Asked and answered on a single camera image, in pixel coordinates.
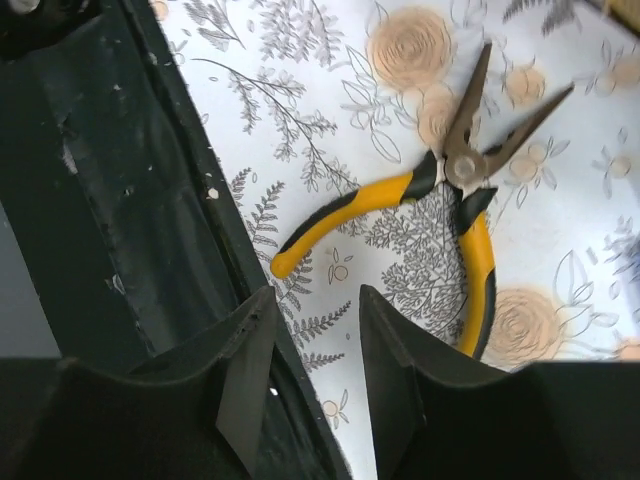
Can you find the yellow black needle-nose pliers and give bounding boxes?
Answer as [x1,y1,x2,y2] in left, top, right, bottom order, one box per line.
[270,44,574,359]

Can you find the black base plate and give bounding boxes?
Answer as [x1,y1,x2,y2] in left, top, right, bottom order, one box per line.
[1,1,349,479]

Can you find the floral patterned table mat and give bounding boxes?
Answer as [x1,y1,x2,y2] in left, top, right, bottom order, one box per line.
[147,0,640,480]

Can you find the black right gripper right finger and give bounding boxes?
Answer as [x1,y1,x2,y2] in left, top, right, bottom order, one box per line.
[359,285,639,479]

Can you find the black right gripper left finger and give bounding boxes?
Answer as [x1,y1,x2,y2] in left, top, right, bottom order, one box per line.
[1,287,278,479]

